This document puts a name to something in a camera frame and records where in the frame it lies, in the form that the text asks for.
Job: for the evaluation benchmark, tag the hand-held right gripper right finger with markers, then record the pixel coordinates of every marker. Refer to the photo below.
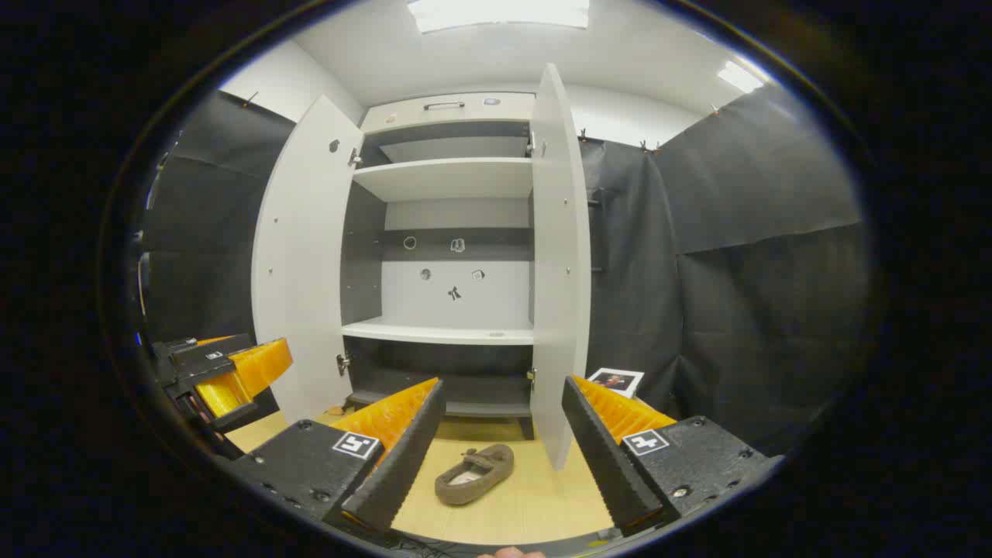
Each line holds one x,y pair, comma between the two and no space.
697,457

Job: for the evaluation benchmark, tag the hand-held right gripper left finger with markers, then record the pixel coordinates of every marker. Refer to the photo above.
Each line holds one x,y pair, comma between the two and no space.
302,465

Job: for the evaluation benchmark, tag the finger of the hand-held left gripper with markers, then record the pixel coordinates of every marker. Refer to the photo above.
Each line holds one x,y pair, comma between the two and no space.
225,397
260,364

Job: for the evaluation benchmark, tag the white shoe cabinet door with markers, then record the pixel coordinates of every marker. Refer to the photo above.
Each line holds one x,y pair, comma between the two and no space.
302,256
559,256

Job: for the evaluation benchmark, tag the brown fuzzy slipper shoe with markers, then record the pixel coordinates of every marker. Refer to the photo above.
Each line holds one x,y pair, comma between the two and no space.
473,480

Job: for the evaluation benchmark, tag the white shoe cabinet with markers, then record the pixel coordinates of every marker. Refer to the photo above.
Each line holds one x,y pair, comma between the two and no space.
449,178

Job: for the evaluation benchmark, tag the white portrait cover book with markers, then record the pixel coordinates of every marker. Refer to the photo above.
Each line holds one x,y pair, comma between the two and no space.
616,381

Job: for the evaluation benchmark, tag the small ceiling light panel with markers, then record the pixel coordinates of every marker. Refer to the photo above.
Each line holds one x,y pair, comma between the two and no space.
740,76

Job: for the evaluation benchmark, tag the large ceiling light panel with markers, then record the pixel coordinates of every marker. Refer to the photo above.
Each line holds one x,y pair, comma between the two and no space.
496,14

